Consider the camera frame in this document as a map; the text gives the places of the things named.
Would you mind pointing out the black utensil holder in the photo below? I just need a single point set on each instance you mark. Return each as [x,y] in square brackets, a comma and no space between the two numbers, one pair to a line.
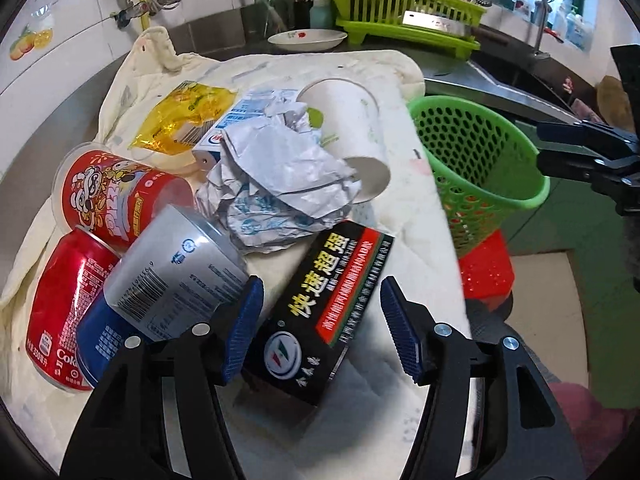
[302,12]

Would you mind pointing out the yellow plastic wrapper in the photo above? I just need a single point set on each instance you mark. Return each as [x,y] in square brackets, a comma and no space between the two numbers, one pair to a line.
[180,115]

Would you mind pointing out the cream cloth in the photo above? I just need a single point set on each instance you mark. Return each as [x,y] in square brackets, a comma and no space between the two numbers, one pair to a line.
[280,67]

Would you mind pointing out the black glue box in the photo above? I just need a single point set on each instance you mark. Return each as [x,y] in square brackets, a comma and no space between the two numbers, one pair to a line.
[325,305]

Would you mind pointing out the blue and white milk carton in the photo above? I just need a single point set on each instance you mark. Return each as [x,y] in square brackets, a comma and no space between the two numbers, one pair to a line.
[240,115]

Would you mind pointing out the round beige board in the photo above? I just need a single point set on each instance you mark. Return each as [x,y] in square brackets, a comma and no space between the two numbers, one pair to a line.
[612,100]

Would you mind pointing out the pink cloth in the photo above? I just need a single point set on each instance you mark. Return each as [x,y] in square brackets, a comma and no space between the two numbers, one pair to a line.
[585,420]

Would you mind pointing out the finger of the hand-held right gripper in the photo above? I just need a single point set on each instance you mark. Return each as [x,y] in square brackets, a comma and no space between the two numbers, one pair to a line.
[565,166]
[570,133]

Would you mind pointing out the green glass jar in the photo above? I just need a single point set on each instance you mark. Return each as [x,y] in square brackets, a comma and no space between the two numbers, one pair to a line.
[272,10]

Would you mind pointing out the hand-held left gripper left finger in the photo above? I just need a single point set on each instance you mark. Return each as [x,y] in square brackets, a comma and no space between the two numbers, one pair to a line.
[242,330]

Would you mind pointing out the green plastic basket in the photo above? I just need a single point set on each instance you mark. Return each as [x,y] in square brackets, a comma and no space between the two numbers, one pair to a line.
[475,160]

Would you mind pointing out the metal wall valve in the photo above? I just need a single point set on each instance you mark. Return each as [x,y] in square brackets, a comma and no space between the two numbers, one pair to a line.
[145,10]

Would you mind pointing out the steel cleaver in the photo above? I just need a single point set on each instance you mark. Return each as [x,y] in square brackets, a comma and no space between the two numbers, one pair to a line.
[435,22]

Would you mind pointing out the silver and blue can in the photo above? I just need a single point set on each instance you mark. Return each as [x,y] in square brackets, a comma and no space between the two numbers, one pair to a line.
[170,270]

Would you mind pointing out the clear soap bottle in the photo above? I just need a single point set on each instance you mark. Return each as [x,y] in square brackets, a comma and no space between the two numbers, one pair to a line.
[572,27]

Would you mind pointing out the pale teal bottle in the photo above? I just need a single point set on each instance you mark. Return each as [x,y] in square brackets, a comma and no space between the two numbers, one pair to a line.
[321,14]

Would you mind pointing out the steel faucet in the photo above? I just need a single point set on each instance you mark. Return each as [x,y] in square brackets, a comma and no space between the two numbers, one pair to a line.
[539,20]

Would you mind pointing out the steel sink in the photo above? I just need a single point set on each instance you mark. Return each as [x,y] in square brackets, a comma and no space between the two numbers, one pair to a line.
[520,72]

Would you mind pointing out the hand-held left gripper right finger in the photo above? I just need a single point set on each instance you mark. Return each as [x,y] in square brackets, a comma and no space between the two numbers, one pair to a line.
[400,332]

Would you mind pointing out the red cola can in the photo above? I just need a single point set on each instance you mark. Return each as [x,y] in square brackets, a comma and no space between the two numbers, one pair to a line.
[60,300]

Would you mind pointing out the white paper cup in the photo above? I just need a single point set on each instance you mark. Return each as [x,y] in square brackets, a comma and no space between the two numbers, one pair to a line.
[350,120]

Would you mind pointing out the red snack cup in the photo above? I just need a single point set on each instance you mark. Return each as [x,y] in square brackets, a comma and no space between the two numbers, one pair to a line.
[115,195]

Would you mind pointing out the red plastic basket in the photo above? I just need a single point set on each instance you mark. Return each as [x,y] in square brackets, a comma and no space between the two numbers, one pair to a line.
[485,270]

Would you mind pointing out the white plate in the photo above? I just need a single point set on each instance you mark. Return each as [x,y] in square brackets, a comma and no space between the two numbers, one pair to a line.
[305,39]

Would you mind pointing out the green dish rack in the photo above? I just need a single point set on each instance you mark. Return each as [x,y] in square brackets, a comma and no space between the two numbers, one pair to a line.
[380,5]

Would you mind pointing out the crumpled printed paper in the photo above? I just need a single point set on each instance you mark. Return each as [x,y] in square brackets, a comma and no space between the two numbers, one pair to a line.
[270,175]

